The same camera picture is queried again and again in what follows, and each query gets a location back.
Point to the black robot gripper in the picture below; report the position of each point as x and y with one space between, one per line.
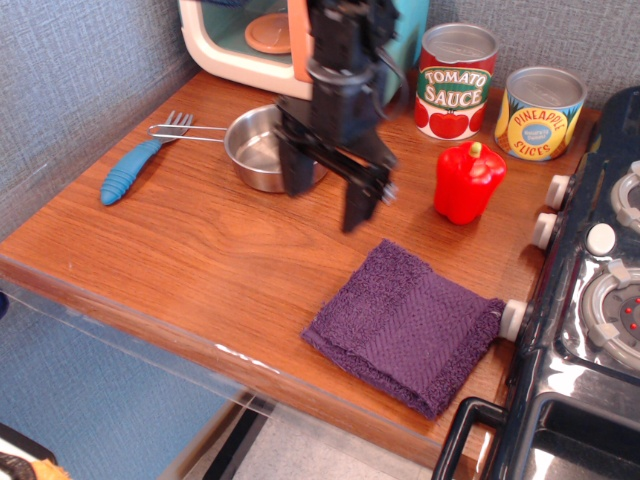
336 128

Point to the purple towel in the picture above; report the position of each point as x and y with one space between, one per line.
406 330

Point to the small steel pot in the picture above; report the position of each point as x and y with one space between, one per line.
249 141

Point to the red toy bell pepper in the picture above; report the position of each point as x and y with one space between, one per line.
467 177

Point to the teal toy microwave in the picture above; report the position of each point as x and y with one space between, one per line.
267 44

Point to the tomato sauce can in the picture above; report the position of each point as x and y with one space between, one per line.
454 78

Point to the pineapple slices can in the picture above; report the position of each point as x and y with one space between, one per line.
539 113

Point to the black toy stove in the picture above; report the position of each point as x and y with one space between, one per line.
572 409

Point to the blue handled toy fork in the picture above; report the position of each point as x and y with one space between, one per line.
122 176

